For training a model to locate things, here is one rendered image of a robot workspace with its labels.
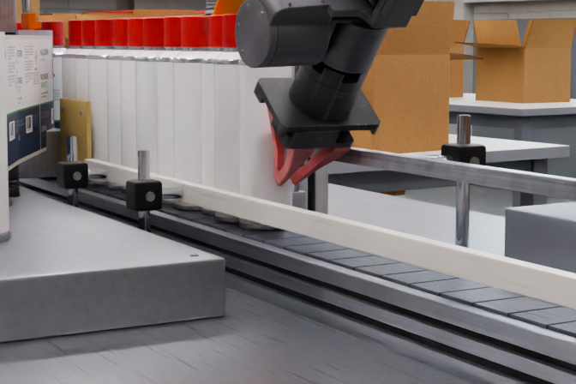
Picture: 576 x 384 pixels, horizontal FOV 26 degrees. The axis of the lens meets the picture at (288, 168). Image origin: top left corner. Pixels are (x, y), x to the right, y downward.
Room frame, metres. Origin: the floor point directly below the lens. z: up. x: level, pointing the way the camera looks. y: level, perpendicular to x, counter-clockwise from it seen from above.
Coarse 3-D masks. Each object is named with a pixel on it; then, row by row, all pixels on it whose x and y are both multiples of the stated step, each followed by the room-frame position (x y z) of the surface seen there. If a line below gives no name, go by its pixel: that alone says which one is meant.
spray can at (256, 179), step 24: (240, 72) 1.18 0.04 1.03; (264, 72) 1.17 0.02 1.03; (288, 72) 1.18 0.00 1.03; (240, 96) 1.18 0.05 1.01; (240, 120) 1.18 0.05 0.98; (264, 120) 1.17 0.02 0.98; (240, 144) 1.18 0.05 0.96; (264, 144) 1.17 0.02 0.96; (240, 168) 1.18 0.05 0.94; (264, 168) 1.17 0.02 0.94; (240, 192) 1.18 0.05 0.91; (264, 192) 1.17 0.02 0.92; (288, 192) 1.18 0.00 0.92
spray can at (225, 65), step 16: (224, 16) 1.23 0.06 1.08; (224, 32) 1.23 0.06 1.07; (224, 48) 1.23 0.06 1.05; (224, 64) 1.21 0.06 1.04; (224, 80) 1.21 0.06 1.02; (224, 96) 1.21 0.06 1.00; (224, 112) 1.21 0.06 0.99; (224, 128) 1.21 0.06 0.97; (224, 144) 1.21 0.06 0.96; (224, 160) 1.22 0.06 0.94; (224, 176) 1.22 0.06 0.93
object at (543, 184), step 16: (336, 160) 1.14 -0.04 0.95; (352, 160) 1.12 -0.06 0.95; (368, 160) 1.10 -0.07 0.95; (384, 160) 1.07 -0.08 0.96; (400, 160) 1.05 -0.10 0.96; (416, 160) 1.03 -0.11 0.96; (432, 160) 1.01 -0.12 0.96; (448, 160) 1.01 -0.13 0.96; (432, 176) 1.01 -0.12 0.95; (448, 176) 0.99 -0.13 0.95; (464, 176) 0.97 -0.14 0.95; (480, 176) 0.96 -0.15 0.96; (496, 176) 0.94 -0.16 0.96; (512, 176) 0.92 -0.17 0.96; (528, 176) 0.91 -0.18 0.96; (544, 176) 0.90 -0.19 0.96; (528, 192) 0.91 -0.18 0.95; (544, 192) 0.89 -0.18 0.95; (560, 192) 0.88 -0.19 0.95
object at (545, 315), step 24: (96, 192) 1.48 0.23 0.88; (120, 192) 1.47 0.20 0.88; (192, 216) 1.26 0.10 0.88; (264, 240) 1.11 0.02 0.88; (288, 240) 1.11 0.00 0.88; (312, 240) 1.11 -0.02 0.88; (336, 264) 1.00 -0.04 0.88; (360, 264) 0.99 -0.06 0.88; (384, 264) 0.99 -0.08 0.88; (408, 264) 0.99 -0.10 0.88; (432, 288) 0.89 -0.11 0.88; (456, 288) 0.89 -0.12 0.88; (480, 288) 0.90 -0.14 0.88; (504, 312) 0.81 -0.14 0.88; (528, 312) 0.81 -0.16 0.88; (552, 312) 0.81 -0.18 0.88
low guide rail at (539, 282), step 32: (96, 160) 1.49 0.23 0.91; (192, 192) 1.24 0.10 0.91; (224, 192) 1.18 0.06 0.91; (288, 224) 1.07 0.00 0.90; (320, 224) 1.02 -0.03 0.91; (352, 224) 0.98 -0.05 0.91; (384, 256) 0.94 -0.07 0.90; (416, 256) 0.90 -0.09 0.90; (448, 256) 0.86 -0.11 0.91; (480, 256) 0.83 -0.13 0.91; (512, 288) 0.80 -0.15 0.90; (544, 288) 0.78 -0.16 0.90
